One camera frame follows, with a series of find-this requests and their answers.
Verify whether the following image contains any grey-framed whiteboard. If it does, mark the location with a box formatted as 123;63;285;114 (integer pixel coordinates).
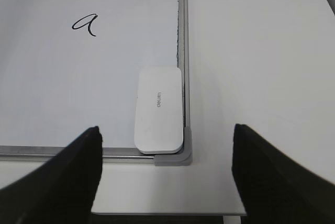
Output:
1;0;192;166

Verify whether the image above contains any white rectangular board eraser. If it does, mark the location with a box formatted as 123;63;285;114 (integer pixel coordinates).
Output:
134;66;184;154

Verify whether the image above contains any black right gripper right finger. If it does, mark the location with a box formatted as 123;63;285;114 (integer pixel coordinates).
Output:
231;124;334;223

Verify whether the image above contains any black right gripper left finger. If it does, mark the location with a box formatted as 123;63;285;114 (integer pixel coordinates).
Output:
1;126;103;223

